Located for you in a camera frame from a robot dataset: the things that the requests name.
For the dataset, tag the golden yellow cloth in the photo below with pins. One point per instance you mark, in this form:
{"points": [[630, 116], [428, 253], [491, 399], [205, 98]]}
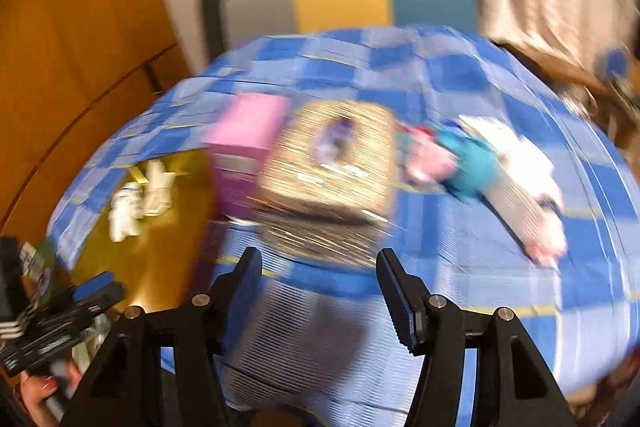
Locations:
{"points": [[165, 252]]}

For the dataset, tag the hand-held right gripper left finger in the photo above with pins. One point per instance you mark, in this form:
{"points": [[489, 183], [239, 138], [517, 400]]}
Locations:
{"points": [[246, 278]]}

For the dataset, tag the green printed box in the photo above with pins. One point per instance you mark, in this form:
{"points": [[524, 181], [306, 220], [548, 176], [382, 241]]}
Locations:
{"points": [[47, 272]]}

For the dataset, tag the wooden table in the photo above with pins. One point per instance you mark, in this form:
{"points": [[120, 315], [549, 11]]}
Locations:
{"points": [[555, 67]]}

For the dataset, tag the person's left hand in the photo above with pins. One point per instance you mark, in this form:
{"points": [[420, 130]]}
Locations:
{"points": [[42, 389]]}

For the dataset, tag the teal plush toy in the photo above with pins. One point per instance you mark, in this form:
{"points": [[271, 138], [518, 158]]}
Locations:
{"points": [[467, 167]]}

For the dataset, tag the wooden wardrobe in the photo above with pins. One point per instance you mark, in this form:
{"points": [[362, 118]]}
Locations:
{"points": [[75, 57]]}

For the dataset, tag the red soft cloth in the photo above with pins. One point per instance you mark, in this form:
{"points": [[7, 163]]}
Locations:
{"points": [[412, 129]]}

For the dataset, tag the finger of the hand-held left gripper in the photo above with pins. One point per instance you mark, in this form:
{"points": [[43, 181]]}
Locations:
{"points": [[65, 329], [102, 284]]}

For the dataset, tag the blue backed metal chair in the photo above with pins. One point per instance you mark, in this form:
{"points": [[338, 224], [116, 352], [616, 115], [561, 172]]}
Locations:
{"points": [[616, 62]]}

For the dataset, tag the pink box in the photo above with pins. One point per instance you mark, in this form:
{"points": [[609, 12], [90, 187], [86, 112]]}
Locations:
{"points": [[245, 142]]}

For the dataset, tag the pink soft cloth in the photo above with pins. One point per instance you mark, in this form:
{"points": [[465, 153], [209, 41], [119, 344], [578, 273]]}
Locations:
{"points": [[427, 159]]}

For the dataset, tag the blue checked blanket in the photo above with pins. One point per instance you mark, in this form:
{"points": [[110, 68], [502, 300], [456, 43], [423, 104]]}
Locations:
{"points": [[500, 307]]}

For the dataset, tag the white tissue packet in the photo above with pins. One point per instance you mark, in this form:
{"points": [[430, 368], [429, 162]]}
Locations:
{"points": [[520, 167]]}

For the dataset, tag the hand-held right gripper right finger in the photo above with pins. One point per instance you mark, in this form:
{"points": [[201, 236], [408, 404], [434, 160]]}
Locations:
{"points": [[404, 307]]}

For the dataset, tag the white figurine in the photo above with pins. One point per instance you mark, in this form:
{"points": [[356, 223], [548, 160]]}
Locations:
{"points": [[159, 192], [125, 214]]}

